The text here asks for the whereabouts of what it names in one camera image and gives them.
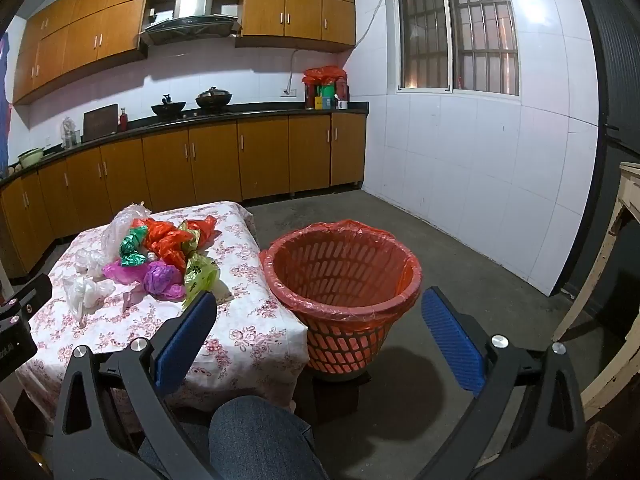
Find white power cable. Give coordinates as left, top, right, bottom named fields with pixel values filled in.
left=286, top=49, right=302, bottom=92

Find dark cutting board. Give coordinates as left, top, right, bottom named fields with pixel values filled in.
left=82, top=104, right=119, bottom=142

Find black wok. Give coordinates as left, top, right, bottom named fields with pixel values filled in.
left=151, top=94, right=187, bottom=117

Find orange plastic mesh basket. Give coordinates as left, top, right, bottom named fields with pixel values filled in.
left=260, top=220, right=423, bottom=377

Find red bag over containers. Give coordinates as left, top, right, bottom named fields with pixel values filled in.
left=302, top=65, right=349, bottom=87

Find worn wooden table frame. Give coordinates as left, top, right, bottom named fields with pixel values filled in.
left=552, top=161, right=640, bottom=421

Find purple plastic bag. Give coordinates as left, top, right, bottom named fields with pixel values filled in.
left=142, top=261, right=187, bottom=302

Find wooden wall cabinets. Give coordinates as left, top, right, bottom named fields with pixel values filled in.
left=12, top=0, right=357, bottom=106

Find steel range hood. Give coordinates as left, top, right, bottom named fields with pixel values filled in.
left=137, top=0, right=243, bottom=48

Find black kitchen countertop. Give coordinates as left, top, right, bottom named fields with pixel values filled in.
left=0, top=101, right=370, bottom=186

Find yellow-green plastic bag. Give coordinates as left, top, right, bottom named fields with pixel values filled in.
left=182, top=252, right=221, bottom=309

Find pink and blue cloth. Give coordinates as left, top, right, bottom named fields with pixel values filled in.
left=0, top=35, right=12, bottom=166

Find dark shutter door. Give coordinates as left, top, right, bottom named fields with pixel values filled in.
left=565, top=0, right=640, bottom=311

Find red basket liner bag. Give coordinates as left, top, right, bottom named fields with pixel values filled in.
left=259, top=219, right=423, bottom=332

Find person's jeans leg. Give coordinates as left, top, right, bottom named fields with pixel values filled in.
left=137, top=395, right=328, bottom=480

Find glass jar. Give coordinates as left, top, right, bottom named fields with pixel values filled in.
left=61, top=116, right=81, bottom=150

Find black pot with lid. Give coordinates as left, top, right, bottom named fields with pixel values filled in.
left=195, top=86, right=234, bottom=111

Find wooden base cabinets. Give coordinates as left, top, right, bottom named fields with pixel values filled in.
left=0, top=112, right=368, bottom=281

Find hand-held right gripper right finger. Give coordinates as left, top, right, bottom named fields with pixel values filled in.
left=415, top=286, right=586, bottom=480

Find barred window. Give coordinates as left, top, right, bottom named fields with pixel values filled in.
left=384, top=0, right=521, bottom=96

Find floral tablecloth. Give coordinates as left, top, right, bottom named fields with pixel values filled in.
left=15, top=201, right=308, bottom=416

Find green foil bag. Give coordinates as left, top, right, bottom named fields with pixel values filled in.
left=119, top=225, right=150, bottom=268

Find small white plastic bag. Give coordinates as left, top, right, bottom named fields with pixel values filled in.
left=75, top=249, right=107, bottom=278

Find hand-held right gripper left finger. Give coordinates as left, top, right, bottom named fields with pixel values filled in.
left=52, top=290, right=221, bottom=480

